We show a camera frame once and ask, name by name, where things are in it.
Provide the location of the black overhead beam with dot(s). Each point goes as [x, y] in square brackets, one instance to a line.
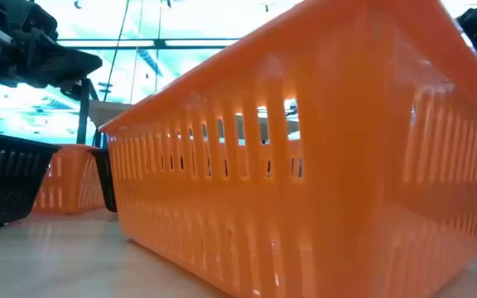
[139, 43]

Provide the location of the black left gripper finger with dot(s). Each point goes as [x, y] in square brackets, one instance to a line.
[64, 64]

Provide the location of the wooden shelf with black frame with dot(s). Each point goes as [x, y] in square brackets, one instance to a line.
[83, 116]

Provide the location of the orange slotted plastic basket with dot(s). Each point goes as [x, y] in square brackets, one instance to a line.
[304, 186]
[70, 182]

